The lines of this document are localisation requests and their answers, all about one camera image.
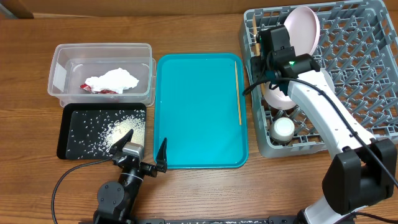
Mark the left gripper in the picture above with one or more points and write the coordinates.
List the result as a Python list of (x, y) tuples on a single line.
[(161, 162)]

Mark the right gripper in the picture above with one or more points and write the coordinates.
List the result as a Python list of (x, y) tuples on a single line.
[(257, 66)]

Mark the medium white plate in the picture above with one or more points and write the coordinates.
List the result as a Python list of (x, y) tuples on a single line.
[(277, 99)]

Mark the wooden chopstick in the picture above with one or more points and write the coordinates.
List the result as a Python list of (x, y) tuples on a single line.
[(237, 92), (258, 49)]

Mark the white rice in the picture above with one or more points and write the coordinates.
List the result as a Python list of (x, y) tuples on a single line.
[(93, 132)]

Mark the small white cup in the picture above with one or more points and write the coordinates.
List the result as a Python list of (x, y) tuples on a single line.
[(282, 130)]

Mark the large white plate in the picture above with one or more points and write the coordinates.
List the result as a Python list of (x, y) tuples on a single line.
[(304, 30)]

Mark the white napkin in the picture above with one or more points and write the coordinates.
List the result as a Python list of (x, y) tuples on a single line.
[(118, 80)]

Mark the red snack wrapper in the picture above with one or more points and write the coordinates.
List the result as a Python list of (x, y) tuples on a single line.
[(97, 89)]

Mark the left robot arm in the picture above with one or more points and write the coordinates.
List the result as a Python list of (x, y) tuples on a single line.
[(116, 198)]

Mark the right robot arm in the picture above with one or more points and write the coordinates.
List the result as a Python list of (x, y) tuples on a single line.
[(362, 171)]

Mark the grey dishwasher rack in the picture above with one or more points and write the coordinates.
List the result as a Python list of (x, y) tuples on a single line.
[(357, 47)]

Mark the black plastic tray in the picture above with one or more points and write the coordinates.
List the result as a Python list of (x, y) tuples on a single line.
[(69, 109)]

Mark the teal serving tray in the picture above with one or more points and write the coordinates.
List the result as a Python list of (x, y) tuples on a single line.
[(196, 110)]

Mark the clear plastic bin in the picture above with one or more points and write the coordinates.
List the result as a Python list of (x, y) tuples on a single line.
[(72, 64)]

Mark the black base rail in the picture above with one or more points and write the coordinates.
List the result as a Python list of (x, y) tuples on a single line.
[(289, 219)]

